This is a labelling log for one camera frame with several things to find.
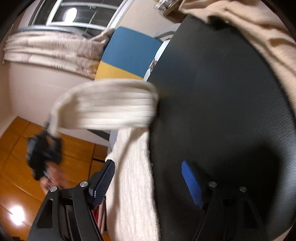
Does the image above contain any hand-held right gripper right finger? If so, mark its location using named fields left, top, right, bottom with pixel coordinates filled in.
left=181, top=160, right=266, bottom=241

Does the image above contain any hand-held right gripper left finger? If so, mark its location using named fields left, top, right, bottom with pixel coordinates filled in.
left=28, top=159, right=115, bottom=241

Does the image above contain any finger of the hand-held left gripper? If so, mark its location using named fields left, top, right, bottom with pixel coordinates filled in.
left=44, top=120, right=61, bottom=142

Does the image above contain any cream knitted sweater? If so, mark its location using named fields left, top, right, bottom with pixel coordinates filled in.
left=50, top=79, right=161, bottom=241

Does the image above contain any person's left hand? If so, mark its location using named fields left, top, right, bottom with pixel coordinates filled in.
left=40, top=162, right=71, bottom=193

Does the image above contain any starfish print curtain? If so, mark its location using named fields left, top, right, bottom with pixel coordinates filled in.
left=3, top=29, right=115, bottom=79

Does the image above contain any grey yellow blue sofa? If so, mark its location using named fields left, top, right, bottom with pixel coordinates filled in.
left=94, top=27, right=175, bottom=81

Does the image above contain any window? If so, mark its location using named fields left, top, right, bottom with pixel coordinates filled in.
left=29, top=0, right=126, bottom=30

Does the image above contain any beige sweater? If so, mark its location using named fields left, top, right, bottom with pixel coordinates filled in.
left=179, top=0, right=296, bottom=121

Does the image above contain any wooden desk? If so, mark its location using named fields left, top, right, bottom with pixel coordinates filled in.
left=162, top=0, right=185, bottom=16

